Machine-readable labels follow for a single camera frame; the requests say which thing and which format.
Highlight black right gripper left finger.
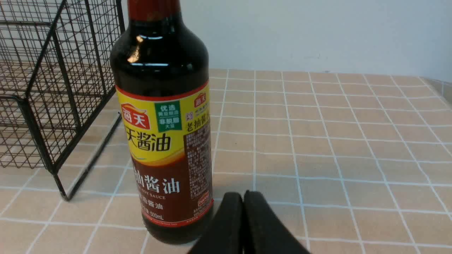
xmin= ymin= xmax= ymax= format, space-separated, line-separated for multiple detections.
xmin=188 ymin=192 xmax=243 ymax=254

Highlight brown-label soy sauce bottle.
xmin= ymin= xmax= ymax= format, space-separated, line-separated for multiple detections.
xmin=110 ymin=0 xmax=214 ymax=244

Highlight black wire mesh rack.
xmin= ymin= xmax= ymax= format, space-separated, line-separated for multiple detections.
xmin=0 ymin=0 xmax=125 ymax=201

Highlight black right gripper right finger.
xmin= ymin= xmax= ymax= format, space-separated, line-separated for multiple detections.
xmin=244 ymin=190 xmax=310 ymax=254

